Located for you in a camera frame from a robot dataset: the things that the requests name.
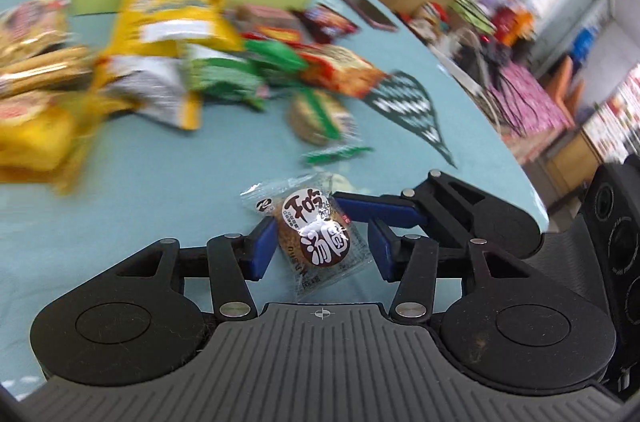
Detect yellow black-and-white snack bag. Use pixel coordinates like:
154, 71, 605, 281
93, 54, 203, 132

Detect red-and-white snack packet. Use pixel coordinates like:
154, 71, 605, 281
0, 0, 74, 53

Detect pink patterned cloth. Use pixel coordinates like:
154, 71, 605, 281
488, 63, 576, 143

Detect wooden cabinet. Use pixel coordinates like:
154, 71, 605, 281
530, 128, 607, 211

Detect orange snack packet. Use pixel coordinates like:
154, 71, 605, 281
295, 43, 391, 99

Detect green-wrapped round cake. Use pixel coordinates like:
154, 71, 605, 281
287, 89, 359, 148

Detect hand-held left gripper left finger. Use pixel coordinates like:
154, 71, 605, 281
116, 218, 279, 322

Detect green striped snack packet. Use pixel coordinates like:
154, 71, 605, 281
183, 40, 310, 111

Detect orange chair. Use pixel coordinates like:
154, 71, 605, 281
544, 54, 587, 118

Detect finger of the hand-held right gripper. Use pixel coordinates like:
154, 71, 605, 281
332, 170, 532, 223
345, 202, 481, 253

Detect clear biscuit packet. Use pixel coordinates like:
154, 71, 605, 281
0, 44, 96, 99

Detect dark smartphone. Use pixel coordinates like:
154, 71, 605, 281
327, 0, 400, 32

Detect small green candy wrapper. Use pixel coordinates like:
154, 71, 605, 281
301, 143, 374, 166

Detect large yellow snack packet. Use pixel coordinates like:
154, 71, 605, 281
0, 90, 101, 196

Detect dark red snack packet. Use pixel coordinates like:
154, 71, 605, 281
298, 4, 360, 45

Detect clear-wrapped brown round cake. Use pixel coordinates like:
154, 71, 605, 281
239, 172, 374, 303

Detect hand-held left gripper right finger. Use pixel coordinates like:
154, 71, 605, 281
367, 219, 507, 322

